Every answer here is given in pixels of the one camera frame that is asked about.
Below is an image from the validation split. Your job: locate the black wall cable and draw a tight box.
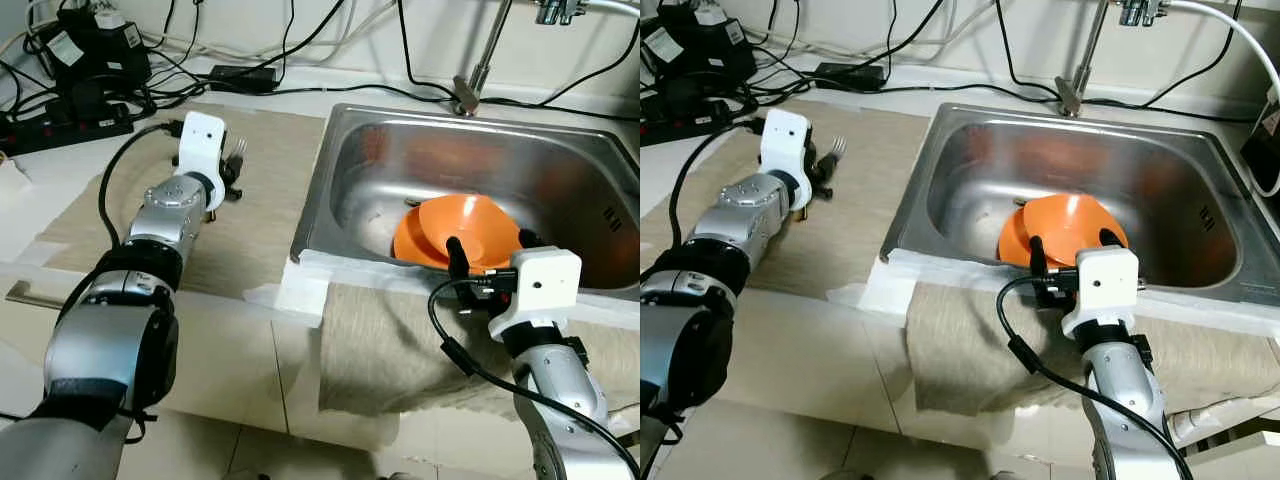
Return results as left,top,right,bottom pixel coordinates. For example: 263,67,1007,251
993,0,1059,98
396,0,461,98

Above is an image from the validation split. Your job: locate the steel faucet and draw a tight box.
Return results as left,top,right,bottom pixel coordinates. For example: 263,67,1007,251
1055,0,1171,116
452,0,591,116

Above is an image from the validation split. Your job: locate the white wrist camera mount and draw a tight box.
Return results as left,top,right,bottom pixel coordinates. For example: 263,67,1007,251
760,110,813,211
488,248,583,341
1062,247,1141,336
175,112,227,211

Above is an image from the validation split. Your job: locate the white corrugated hose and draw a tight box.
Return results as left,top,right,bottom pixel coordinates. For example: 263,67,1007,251
1170,405,1280,451

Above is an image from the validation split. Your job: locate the orange plastic bowl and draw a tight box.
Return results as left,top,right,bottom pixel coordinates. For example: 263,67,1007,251
1022,195,1129,271
418,195,523,271

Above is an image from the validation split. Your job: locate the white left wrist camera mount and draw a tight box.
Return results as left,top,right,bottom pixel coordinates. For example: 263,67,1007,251
175,112,227,211
760,110,813,211

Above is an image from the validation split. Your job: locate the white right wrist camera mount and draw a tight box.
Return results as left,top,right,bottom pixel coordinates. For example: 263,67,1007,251
1062,247,1141,336
488,248,583,341

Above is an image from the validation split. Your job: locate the black power adapter brick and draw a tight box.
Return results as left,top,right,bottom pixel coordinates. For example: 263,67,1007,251
208,65,281,93
813,63,886,91

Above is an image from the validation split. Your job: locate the beige counter mat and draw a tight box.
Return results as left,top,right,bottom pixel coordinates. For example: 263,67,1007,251
690,100,931,301
35,100,331,301

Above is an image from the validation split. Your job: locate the black appliance with red label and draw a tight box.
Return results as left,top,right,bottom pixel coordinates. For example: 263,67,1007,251
1240,110,1280,196

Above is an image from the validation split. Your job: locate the stainless steel sink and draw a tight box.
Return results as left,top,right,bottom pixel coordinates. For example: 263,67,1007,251
290,103,641,299
880,103,1280,311

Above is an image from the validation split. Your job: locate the beige cloth towel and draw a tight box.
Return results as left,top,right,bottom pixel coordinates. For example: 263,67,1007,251
318,283,641,421
905,283,1280,421

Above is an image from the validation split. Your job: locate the orange plastic plate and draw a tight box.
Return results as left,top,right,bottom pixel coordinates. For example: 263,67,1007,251
392,205,451,269
997,210,1051,269

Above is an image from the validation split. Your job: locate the black power strip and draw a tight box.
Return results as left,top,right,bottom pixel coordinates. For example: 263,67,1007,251
0,100,136,156
640,95,741,146

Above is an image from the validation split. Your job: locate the steel cabinet bar handle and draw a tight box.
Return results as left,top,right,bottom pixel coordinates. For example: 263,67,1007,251
5,280,61,306

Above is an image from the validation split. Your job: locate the black charger device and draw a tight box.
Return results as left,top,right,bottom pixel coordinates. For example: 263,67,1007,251
642,5,746,91
40,8,151,96

